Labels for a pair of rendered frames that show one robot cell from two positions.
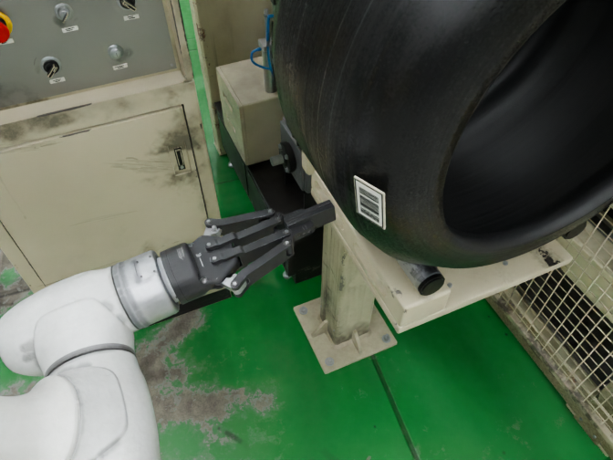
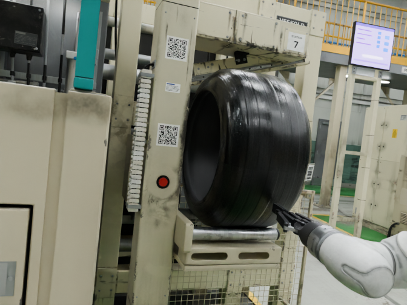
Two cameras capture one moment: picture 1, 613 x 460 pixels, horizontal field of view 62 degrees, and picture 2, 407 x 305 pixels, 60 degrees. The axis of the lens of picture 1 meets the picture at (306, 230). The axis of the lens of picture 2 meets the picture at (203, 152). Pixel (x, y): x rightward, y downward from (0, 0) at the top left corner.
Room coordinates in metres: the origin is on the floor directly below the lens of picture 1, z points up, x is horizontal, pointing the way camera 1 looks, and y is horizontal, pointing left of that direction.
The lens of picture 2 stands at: (0.64, 1.12, 1.24)
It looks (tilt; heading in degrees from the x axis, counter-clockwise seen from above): 3 degrees down; 274
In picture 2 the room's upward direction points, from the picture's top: 6 degrees clockwise
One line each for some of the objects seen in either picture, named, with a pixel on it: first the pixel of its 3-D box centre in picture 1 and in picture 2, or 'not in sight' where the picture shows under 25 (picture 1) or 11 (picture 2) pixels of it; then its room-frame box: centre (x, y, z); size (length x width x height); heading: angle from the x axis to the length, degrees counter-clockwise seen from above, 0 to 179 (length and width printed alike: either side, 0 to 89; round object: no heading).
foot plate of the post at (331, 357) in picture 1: (344, 323); not in sight; (0.88, -0.13, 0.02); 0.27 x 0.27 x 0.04; 24
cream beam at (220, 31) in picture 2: not in sight; (238, 36); (0.66, -0.57, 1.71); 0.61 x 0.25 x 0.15; 24
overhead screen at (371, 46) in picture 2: not in sight; (371, 46); (-1.05, -3.71, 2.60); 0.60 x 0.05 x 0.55; 17
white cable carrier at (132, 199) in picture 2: not in sight; (140, 141); (0.95, -0.07, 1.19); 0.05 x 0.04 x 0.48; 114
